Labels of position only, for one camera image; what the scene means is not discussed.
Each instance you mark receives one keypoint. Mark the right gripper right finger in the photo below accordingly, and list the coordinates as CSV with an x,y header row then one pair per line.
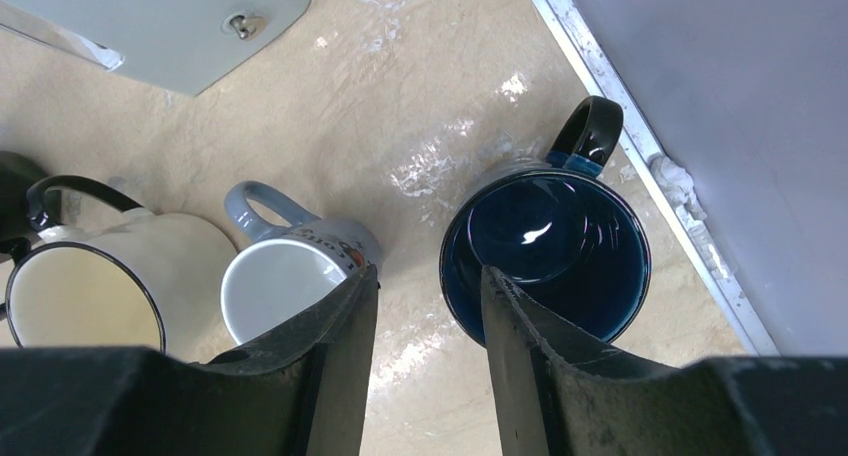
x,y
560,391

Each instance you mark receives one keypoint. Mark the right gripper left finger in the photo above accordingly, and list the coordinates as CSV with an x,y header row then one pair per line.
x,y
299,389

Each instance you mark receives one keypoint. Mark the grey blue mug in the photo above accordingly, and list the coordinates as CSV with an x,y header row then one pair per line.
x,y
294,260

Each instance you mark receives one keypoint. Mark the dark blue mug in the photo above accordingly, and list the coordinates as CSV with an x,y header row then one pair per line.
x,y
551,226

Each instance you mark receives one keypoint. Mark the beige cream mug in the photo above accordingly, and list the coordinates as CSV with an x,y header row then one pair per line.
x,y
151,281

